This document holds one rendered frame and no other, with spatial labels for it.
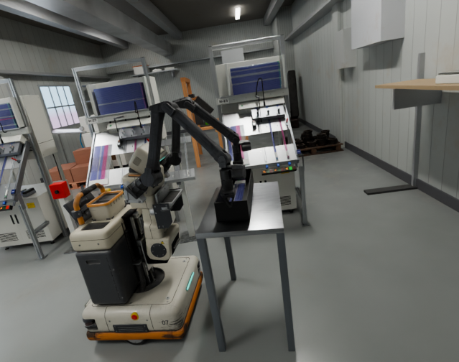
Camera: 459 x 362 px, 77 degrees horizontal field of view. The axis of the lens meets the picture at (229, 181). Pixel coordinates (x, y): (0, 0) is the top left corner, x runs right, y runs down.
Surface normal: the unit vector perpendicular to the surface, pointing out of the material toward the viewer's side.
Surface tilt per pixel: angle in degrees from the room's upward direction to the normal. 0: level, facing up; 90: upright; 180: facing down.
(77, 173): 90
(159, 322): 90
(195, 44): 90
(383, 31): 90
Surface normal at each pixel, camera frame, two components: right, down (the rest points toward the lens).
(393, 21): -0.02, 0.32
